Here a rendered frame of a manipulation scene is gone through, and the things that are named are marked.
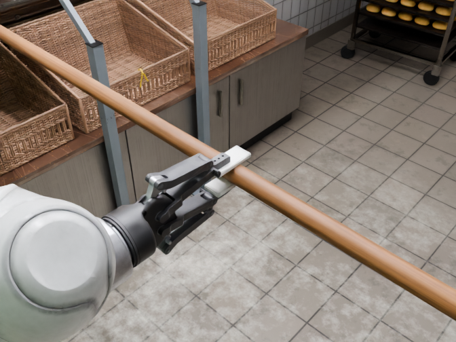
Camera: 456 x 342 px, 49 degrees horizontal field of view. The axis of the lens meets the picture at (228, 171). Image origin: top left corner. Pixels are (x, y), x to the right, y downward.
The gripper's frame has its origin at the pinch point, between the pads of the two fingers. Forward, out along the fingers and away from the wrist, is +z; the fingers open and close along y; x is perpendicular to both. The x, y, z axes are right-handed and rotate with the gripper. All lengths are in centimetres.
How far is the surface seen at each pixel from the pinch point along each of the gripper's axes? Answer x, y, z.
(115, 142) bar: -95, 63, 39
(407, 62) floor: -94, 118, 284
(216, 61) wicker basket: -107, 58, 104
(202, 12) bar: -96, 27, 86
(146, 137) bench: -101, 73, 58
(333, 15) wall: -160, 102, 284
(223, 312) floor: -42, 119, 42
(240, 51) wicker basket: -110, 60, 123
